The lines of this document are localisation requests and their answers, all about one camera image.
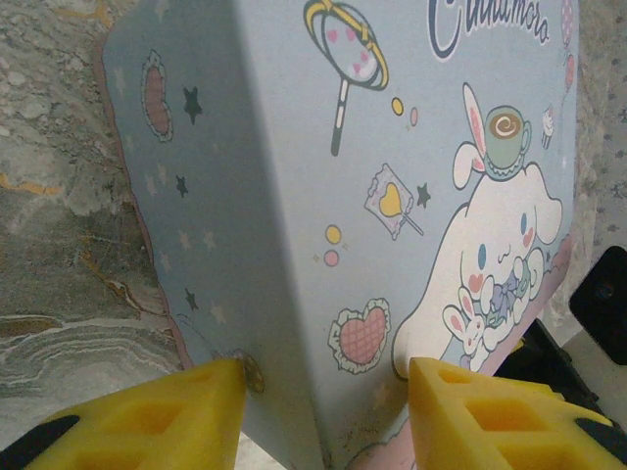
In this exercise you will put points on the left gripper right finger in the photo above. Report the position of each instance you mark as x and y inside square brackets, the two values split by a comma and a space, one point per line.
[490, 426]

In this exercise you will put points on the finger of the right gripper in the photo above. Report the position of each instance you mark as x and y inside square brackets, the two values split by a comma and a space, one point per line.
[605, 306]
[548, 362]

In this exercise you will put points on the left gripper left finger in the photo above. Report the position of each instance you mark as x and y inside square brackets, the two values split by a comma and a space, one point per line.
[147, 421]

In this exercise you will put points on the blue cartoon print tin box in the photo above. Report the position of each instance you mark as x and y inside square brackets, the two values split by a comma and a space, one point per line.
[303, 196]

